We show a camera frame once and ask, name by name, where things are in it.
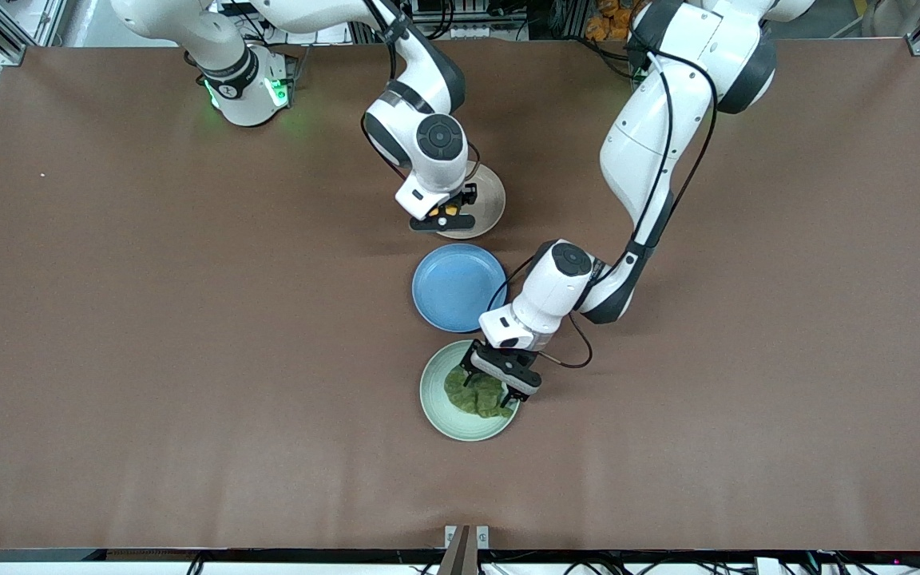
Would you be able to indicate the pale green round plate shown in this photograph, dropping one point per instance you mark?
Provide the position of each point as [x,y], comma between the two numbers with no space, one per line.
[444,415]

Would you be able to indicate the small white box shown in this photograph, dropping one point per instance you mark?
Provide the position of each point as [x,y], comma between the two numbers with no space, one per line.
[767,566]

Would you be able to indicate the blue round plate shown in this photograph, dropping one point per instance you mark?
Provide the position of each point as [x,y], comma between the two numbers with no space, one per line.
[452,287]

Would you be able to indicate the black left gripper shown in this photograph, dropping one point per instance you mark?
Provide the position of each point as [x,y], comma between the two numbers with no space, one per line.
[524,359]

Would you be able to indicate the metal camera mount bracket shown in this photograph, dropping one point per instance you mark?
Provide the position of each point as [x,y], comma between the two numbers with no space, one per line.
[460,551]

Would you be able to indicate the yellow lemon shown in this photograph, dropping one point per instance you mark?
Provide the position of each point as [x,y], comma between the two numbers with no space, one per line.
[453,211]

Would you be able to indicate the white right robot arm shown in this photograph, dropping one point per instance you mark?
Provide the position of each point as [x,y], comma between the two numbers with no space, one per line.
[428,140]

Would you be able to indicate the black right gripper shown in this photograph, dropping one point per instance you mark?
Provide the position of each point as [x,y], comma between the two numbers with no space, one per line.
[467,194]

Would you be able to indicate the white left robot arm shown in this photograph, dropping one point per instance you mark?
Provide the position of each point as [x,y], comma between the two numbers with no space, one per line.
[644,144]

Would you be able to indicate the green lettuce leaf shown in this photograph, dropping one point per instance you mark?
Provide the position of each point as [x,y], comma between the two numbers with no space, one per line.
[476,399]

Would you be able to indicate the beige round plate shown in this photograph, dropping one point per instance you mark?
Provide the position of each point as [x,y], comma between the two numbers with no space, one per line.
[488,200]

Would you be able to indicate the orange packaged goods pile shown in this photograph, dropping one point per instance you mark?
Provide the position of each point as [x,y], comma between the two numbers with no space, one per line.
[608,20]

